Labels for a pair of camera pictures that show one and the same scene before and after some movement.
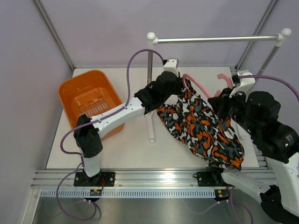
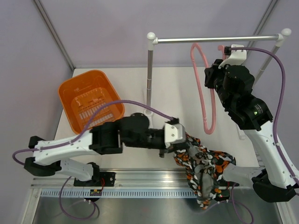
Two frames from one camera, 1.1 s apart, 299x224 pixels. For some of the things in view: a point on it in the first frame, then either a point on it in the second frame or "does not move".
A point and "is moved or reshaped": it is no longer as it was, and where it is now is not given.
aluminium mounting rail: x=57 y=178 does not move
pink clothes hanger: x=219 y=76 is moved or reshaped
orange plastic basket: x=91 y=94 does not move
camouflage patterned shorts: x=213 y=138 → x=203 y=168
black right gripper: x=220 y=103 → x=212 y=72
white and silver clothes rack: x=152 y=40 does not move
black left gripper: x=178 y=84 → x=173 y=147
